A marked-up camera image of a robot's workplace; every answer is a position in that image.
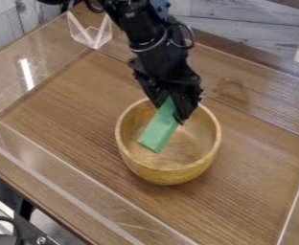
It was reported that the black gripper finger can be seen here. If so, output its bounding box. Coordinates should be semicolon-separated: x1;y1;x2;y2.
138;79;169;107
170;92;200;124

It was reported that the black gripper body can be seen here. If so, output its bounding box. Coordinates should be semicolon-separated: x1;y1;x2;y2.
127;34;202;99

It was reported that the green rectangular block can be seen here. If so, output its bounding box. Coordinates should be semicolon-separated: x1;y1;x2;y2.
137;97;178;153

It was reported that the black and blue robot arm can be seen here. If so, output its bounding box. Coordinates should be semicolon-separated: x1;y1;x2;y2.
79;0;202;123

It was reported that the brown wooden bowl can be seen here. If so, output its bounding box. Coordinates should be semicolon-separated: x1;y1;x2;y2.
114;99;221;186

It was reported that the clear acrylic corner bracket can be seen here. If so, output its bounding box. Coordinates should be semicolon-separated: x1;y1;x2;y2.
66;11;111;50

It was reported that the clear acrylic barrier wall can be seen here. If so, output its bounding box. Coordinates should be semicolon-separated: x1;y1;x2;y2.
0;17;299;245

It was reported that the black table leg bracket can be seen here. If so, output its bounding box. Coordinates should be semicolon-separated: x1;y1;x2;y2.
14;199;59;245

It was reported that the black cable under table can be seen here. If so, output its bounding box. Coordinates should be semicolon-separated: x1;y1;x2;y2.
0;215;27;245

